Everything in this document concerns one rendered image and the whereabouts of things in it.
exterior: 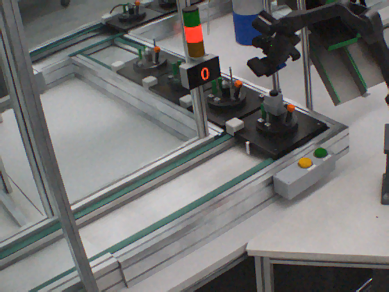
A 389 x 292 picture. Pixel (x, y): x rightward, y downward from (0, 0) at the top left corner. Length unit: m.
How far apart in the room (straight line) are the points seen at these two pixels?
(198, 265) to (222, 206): 0.18
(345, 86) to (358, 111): 0.21
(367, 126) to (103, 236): 1.03
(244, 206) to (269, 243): 0.14
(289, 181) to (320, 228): 0.17
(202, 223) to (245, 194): 0.15
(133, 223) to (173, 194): 0.17
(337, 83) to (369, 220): 0.56
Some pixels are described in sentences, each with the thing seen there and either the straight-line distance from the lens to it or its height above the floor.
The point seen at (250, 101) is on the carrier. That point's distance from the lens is 2.23.
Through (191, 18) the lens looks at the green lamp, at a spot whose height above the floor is 1.39.
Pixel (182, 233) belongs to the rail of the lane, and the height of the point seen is 0.94.
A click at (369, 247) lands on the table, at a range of 1.75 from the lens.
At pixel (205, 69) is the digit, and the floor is 1.22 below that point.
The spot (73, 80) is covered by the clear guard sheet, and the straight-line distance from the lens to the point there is 1.75.
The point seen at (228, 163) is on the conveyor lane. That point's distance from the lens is 2.02.
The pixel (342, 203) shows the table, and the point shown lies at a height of 0.86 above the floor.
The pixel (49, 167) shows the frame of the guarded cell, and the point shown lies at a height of 1.34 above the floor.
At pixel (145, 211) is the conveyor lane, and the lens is 1.88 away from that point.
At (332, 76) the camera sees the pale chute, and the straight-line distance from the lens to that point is 2.18.
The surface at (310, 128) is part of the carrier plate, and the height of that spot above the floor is 0.97.
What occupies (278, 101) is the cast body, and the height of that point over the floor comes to 1.07.
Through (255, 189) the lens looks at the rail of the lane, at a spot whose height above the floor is 0.95.
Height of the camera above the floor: 2.04
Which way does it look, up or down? 32 degrees down
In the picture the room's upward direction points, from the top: 9 degrees counter-clockwise
